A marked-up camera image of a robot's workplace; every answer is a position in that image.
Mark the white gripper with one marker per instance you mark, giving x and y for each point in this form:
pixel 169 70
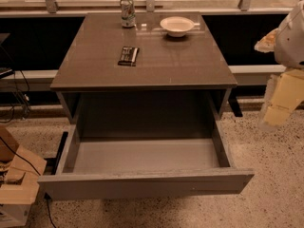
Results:
pixel 291 45

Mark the dark rxbar chocolate bar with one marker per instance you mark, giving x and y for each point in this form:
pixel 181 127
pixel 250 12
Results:
pixel 128 56

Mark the grey cabinet with glossy top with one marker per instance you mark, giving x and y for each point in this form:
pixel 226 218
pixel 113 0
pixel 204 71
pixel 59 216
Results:
pixel 176 82

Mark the open grey top drawer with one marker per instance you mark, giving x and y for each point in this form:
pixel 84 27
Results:
pixel 111 163

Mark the white bowl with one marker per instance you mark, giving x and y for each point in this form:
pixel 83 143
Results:
pixel 176 26

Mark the green white soda can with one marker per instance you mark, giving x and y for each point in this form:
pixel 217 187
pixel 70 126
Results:
pixel 128 16

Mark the cardboard boxes stack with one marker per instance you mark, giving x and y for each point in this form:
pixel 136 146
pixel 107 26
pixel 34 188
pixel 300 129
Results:
pixel 20 170

